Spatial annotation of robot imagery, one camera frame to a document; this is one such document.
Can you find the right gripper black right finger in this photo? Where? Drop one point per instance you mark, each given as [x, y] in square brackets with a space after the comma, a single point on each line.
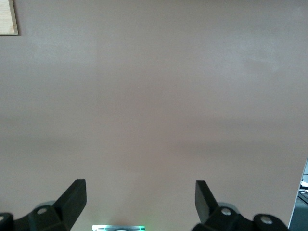
[207, 209]

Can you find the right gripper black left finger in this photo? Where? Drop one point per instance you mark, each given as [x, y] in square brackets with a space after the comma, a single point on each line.
[69, 207]

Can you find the bamboo cutting board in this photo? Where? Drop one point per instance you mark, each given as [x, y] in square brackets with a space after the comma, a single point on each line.
[7, 16]

